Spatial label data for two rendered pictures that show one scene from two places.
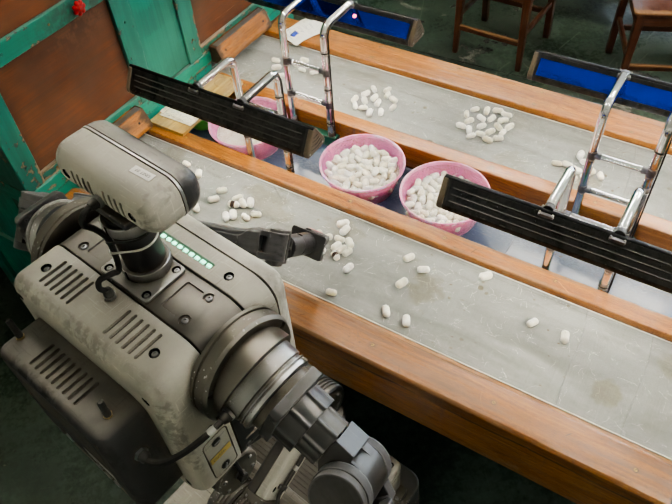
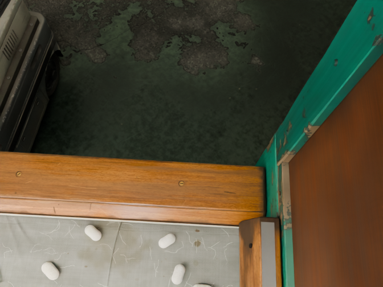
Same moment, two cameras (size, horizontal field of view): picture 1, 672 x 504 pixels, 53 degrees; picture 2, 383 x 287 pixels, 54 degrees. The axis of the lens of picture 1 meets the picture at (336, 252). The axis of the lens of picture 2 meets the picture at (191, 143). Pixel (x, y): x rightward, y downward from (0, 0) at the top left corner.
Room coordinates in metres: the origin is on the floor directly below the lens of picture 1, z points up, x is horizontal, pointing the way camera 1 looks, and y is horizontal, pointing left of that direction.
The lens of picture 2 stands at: (1.61, 0.58, 1.47)
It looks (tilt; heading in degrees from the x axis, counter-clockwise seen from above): 68 degrees down; 142
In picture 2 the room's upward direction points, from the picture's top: 6 degrees clockwise
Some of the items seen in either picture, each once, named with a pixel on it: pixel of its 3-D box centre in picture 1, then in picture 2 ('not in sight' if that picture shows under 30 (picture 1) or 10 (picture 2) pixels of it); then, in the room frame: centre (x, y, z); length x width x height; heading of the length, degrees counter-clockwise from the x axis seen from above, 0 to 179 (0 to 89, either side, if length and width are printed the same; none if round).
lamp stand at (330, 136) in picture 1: (321, 69); not in sight; (1.89, -0.01, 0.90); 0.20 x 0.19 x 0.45; 54
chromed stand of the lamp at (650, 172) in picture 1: (624, 162); not in sight; (1.32, -0.80, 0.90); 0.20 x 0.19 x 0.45; 54
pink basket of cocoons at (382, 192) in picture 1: (362, 172); not in sight; (1.57, -0.11, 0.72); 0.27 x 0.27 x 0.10
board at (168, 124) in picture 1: (197, 101); not in sight; (1.95, 0.43, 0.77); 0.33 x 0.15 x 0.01; 144
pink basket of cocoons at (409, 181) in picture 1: (444, 202); not in sight; (1.41, -0.33, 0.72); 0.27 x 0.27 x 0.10
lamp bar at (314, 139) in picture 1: (218, 105); not in sight; (1.50, 0.28, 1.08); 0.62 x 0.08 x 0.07; 54
